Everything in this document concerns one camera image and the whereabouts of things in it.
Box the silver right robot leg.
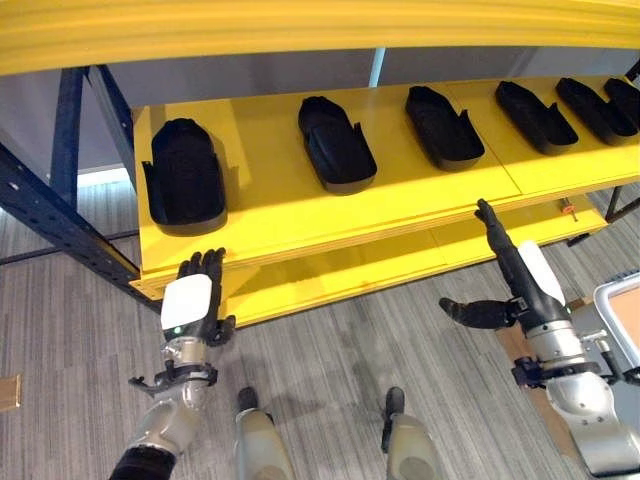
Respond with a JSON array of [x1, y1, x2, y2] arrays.
[[380, 386, 448, 480]]

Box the silver robot leg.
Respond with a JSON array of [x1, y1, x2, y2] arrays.
[[234, 386, 296, 480], [380, 386, 448, 480]]

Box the grey plastic box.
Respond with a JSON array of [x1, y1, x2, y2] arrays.
[[592, 269, 640, 369]]

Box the black sole-shaped part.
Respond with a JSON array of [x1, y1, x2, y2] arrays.
[[603, 77, 640, 132], [404, 85, 486, 173], [297, 95, 379, 196], [141, 117, 229, 238], [495, 80, 580, 157], [555, 76, 639, 148]]

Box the silver left robot leg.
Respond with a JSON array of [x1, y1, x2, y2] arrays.
[[234, 386, 296, 480]]

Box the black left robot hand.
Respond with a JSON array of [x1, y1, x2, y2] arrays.
[[159, 247, 237, 348]]

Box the dark blue shelf frame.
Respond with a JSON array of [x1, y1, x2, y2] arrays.
[[0, 64, 162, 314]]

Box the brown cardboard piece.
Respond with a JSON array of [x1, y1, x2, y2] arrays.
[[0, 374, 24, 412]]

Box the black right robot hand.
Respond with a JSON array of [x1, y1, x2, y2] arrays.
[[438, 198, 571, 334]]

